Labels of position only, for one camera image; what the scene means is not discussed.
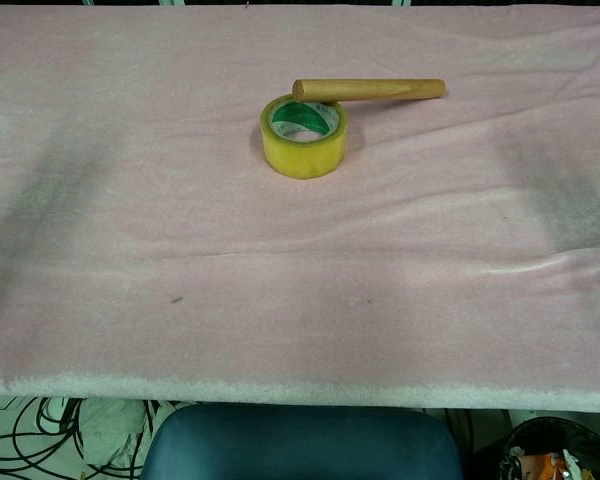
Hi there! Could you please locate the wooden rolling pin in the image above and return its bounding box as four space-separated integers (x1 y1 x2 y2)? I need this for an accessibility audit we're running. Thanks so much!
291 78 447 105

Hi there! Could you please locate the yellow packing tape roll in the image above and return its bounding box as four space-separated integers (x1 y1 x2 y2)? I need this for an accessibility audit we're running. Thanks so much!
259 93 350 181

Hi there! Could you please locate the pink fleece table cloth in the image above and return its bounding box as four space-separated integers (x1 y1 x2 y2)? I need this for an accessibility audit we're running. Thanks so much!
0 4 600 414

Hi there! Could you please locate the blue chair seat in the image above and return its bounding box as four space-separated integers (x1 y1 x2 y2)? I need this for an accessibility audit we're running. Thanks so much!
140 403 464 480

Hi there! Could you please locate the white plastic bag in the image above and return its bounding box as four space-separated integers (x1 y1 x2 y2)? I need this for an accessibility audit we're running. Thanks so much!
77 397 151 467

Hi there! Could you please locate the black trash bin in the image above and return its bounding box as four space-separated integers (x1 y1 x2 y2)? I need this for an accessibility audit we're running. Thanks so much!
497 416 600 480

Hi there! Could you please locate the black cable bundle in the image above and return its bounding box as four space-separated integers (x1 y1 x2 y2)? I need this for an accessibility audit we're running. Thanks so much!
0 395 154 480

